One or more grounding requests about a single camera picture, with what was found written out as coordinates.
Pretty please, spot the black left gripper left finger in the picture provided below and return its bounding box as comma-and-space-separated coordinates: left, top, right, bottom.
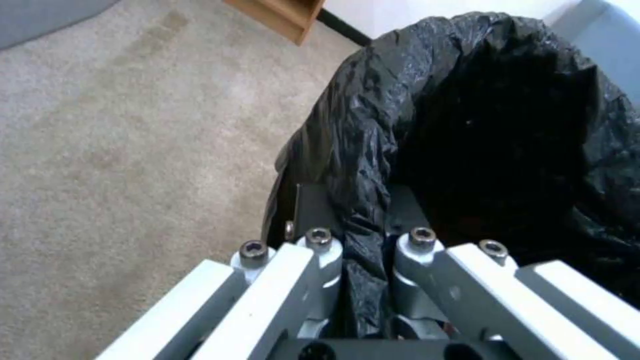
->
98, 182, 348, 360

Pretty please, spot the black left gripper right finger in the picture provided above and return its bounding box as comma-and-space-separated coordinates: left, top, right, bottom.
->
387, 182, 640, 360

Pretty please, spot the trash bin with black bag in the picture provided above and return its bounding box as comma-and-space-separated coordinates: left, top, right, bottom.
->
259, 11, 640, 340

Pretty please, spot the black furniture leg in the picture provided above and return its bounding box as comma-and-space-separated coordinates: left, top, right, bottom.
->
316, 8, 374, 44

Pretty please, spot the light wooden furniture panel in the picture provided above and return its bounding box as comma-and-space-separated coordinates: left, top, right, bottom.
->
222, 0, 329, 47

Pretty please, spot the pale blue furniture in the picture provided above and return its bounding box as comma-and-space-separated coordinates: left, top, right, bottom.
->
542, 0, 640, 57

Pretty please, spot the grey round rug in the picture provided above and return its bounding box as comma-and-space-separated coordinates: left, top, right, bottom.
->
0, 0, 122, 50

